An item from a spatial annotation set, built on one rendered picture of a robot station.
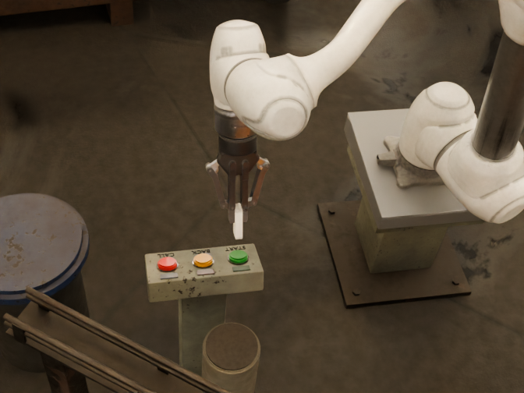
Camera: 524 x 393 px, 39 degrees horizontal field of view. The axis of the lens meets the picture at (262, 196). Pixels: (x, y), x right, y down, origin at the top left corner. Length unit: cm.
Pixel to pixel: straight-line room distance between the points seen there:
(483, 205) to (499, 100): 31
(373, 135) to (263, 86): 99
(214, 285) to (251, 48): 50
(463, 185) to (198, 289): 71
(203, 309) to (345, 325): 68
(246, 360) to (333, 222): 97
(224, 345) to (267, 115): 57
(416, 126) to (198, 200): 85
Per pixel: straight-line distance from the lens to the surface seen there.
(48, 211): 191
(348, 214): 246
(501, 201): 183
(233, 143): 140
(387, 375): 218
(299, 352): 217
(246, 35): 133
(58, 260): 181
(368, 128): 217
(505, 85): 161
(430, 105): 191
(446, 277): 239
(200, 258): 157
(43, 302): 138
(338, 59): 127
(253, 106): 119
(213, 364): 154
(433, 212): 202
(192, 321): 170
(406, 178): 205
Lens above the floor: 188
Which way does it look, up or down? 49 degrees down
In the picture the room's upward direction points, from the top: 7 degrees clockwise
